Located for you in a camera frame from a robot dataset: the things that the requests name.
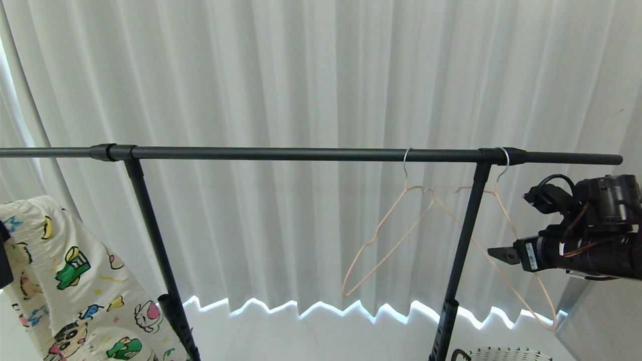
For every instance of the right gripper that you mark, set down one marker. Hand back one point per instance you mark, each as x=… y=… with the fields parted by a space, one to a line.
x=546 y=253

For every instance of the pink clothes hanger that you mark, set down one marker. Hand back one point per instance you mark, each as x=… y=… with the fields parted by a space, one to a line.
x=405 y=168
x=507 y=159

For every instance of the cream printed shorts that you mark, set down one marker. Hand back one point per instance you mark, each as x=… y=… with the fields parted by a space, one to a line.
x=75 y=301

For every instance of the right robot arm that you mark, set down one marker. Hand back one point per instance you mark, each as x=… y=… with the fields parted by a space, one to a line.
x=612 y=200

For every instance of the white laundry basket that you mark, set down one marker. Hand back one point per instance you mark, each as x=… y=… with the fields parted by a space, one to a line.
x=506 y=355

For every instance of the black clothes rack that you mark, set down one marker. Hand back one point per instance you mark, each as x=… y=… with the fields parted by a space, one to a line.
x=301 y=153

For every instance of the white curtain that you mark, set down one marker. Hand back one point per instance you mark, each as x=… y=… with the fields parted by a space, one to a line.
x=301 y=75

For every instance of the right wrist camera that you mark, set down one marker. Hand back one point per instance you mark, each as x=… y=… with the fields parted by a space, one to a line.
x=546 y=198

